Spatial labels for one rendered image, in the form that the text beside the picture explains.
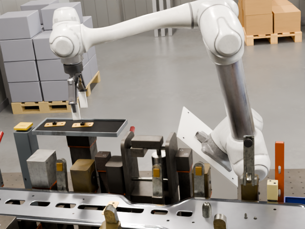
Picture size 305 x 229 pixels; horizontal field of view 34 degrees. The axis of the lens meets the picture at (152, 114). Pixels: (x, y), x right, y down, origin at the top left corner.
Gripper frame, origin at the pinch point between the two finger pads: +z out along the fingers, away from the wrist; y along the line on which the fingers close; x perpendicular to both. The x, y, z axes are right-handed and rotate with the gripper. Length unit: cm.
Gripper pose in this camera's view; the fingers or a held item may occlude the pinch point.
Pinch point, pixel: (80, 110)
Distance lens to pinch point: 205.9
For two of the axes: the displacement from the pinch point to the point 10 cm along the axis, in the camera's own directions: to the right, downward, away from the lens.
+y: 1.0, -3.8, 9.2
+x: -9.9, 0.5, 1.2
